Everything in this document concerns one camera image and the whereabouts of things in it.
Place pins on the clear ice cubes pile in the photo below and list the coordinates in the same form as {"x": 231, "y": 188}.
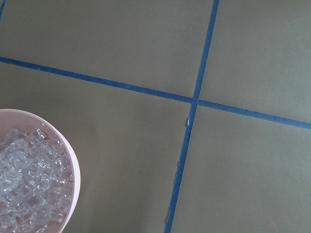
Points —
{"x": 36, "y": 182}

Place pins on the pink bowl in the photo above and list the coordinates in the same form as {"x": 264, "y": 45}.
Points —
{"x": 25, "y": 121}

